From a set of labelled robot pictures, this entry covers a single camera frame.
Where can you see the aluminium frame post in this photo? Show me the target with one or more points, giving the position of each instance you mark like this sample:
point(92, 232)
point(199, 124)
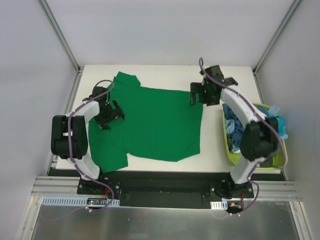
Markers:
point(293, 7)
point(59, 34)

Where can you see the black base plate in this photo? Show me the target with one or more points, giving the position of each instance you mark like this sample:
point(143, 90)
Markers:
point(181, 190)

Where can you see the left white cable duct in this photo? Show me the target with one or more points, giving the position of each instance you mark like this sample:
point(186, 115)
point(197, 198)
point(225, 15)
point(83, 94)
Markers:
point(79, 201)

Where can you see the right aluminium frame post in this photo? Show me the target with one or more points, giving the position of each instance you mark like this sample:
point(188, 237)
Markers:
point(293, 7)

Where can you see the green t-shirt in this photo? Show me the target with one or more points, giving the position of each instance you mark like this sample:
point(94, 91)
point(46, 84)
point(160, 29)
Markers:
point(158, 124)

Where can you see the left aluminium frame post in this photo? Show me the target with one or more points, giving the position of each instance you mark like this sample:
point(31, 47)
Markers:
point(59, 34)

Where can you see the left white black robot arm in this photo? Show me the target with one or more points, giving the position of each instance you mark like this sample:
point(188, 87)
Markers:
point(69, 134)

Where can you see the dark blue t-shirt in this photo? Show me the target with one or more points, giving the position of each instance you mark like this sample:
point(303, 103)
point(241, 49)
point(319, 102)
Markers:
point(233, 130)

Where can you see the lime green plastic basket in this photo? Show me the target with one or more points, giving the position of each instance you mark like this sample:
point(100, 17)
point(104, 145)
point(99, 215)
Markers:
point(234, 157)

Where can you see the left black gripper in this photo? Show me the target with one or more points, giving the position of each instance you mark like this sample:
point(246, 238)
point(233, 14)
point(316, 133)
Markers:
point(111, 116)

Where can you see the teal blue t-shirt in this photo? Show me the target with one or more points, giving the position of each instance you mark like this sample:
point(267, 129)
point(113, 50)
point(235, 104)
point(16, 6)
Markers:
point(273, 111)

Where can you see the grey t-shirt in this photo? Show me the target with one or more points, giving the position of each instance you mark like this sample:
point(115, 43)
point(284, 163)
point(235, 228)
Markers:
point(270, 162)

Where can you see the white cable duct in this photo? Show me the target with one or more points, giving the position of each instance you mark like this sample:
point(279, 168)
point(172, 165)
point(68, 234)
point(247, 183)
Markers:
point(219, 205)
point(79, 201)

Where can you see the aluminium front rail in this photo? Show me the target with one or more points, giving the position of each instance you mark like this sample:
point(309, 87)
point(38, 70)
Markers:
point(55, 186)

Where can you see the right white cable duct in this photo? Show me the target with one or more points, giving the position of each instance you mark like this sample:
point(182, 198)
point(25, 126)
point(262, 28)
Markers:
point(219, 205)

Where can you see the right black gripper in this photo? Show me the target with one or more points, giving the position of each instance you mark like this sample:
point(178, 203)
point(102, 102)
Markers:
point(200, 91)

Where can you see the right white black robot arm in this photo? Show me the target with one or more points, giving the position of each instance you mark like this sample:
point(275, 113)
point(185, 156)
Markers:
point(260, 138)

